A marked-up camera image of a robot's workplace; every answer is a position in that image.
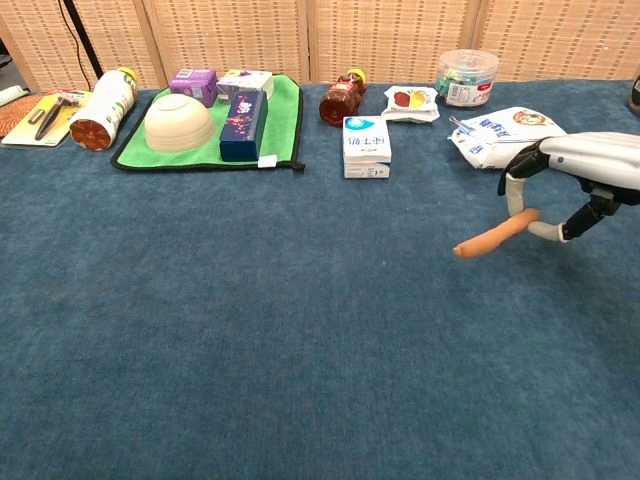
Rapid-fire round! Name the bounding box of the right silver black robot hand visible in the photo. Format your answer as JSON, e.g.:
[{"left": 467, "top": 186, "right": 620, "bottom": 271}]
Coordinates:
[{"left": 497, "top": 131, "right": 640, "bottom": 244}]

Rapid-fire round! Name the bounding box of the orange stretchy sausage toy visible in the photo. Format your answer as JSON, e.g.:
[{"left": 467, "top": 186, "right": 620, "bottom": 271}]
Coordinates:
[{"left": 452, "top": 208, "right": 542, "bottom": 261}]

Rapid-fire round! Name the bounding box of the white powder bag blue print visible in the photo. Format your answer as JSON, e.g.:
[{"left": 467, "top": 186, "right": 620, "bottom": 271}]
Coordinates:
[{"left": 447, "top": 106, "right": 569, "bottom": 170}]

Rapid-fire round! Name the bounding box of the clear plastic tub of clips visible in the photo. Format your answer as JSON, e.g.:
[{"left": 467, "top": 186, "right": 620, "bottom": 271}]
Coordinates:
[{"left": 434, "top": 48, "right": 500, "bottom": 109}]

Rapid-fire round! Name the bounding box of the white snack packet fruit print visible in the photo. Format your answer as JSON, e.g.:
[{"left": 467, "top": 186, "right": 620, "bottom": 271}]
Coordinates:
[{"left": 381, "top": 85, "right": 441, "bottom": 124}]

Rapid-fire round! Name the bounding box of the white and blue milk carton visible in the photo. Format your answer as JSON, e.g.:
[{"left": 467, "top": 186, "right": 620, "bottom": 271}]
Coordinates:
[{"left": 342, "top": 115, "right": 393, "bottom": 180}]

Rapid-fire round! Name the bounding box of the bamboo folding screen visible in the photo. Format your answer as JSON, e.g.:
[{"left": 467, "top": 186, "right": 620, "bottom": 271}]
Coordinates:
[{"left": 0, "top": 0, "right": 640, "bottom": 93}]

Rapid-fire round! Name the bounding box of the red-brown bottle yellow cap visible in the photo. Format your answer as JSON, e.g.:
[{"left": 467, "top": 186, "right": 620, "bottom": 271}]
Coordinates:
[{"left": 319, "top": 68, "right": 368, "bottom": 128}]

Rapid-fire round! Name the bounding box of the green cloth with black edge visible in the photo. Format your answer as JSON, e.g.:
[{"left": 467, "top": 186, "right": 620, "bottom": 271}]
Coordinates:
[{"left": 110, "top": 73, "right": 306, "bottom": 173}]

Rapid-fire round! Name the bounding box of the dark blue long box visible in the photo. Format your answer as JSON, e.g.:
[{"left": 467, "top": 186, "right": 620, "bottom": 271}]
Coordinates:
[{"left": 218, "top": 90, "right": 269, "bottom": 163}]

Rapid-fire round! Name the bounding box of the white and purple carton box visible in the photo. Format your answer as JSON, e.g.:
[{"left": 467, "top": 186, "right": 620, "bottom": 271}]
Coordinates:
[{"left": 216, "top": 69, "right": 275, "bottom": 105}]

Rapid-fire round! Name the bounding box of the cream upturned bowl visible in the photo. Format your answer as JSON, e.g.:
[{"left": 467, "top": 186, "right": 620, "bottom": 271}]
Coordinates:
[{"left": 143, "top": 93, "right": 217, "bottom": 154}]

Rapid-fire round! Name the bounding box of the white drink bottle yellow cap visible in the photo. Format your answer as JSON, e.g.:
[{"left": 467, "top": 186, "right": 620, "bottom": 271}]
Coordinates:
[{"left": 69, "top": 67, "right": 138, "bottom": 152}]

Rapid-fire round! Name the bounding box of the black tripod stand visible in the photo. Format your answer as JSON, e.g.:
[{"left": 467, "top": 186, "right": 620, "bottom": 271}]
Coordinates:
[{"left": 62, "top": 0, "right": 105, "bottom": 79}]

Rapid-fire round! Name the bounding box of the razor on yellow card pack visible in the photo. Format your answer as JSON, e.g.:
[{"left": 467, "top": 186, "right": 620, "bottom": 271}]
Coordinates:
[{"left": 1, "top": 90, "right": 94, "bottom": 149}]

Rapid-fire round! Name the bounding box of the round woven coaster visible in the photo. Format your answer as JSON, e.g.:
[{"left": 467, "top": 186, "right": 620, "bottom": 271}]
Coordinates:
[{"left": 0, "top": 92, "right": 51, "bottom": 139}]

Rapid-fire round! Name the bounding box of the mint green brush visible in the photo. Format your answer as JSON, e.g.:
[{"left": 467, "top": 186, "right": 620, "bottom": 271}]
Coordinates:
[{"left": 0, "top": 85, "right": 30, "bottom": 108}]

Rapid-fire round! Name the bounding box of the thin black cable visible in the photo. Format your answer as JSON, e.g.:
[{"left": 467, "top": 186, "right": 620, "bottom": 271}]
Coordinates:
[{"left": 58, "top": 0, "right": 96, "bottom": 76}]

